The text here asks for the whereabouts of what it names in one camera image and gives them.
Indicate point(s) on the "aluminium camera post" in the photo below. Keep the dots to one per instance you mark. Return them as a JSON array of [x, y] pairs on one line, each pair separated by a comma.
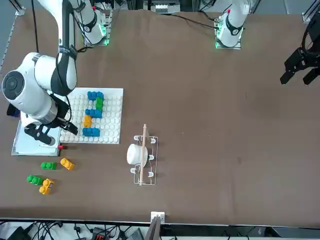
[[156, 225]]

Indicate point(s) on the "blue three-stud block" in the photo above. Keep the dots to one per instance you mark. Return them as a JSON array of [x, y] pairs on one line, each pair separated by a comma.
[[95, 113], [95, 95], [91, 132]]

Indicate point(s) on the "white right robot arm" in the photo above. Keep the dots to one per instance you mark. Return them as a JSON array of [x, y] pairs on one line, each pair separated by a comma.
[[25, 100]]

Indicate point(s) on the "yellow block with printed tag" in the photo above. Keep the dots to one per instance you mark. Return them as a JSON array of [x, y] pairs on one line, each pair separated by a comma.
[[46, 187]]

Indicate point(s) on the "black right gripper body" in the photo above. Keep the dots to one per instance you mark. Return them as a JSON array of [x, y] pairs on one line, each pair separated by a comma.
[[61, 108]]

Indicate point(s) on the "white power strip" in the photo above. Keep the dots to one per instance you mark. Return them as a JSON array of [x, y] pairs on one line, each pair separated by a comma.
[[162, 8]]

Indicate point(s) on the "green toy block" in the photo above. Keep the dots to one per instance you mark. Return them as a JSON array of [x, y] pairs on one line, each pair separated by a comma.
[[48, 165], [100, 103], [34, 180]]

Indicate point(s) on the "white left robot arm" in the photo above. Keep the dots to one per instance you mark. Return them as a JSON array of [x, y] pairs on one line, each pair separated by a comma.
[[232, 25]]

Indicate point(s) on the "white whiteboard with grey frame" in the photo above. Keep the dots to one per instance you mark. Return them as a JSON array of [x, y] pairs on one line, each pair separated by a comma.
[[22, 148]]

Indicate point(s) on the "white studded baseplate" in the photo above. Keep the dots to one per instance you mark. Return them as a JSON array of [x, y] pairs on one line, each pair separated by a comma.
[[110, 120]]

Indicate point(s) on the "wooden rod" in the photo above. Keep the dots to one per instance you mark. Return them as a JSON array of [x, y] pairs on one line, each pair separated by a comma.
[[143, 150]]

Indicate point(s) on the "yellow two-stud block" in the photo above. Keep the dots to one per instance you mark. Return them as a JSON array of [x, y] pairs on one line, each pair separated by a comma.
[[67, 164], [87, 121]]

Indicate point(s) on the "white pen with red cap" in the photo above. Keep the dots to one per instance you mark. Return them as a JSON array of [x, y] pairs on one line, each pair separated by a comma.
[[62, 147]]

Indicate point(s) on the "aluminium frame profile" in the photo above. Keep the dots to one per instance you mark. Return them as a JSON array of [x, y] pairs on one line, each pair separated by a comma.
[[20, 11], [308, 15]]

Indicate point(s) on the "white cup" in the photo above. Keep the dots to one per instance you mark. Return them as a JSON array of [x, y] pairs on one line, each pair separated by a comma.
[[133, 154]]

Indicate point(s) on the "black and blue eraser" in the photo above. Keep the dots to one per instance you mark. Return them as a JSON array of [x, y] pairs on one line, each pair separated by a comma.
[[11, 113]]

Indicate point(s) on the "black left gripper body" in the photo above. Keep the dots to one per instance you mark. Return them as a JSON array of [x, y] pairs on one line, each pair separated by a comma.
[[315, 53]]

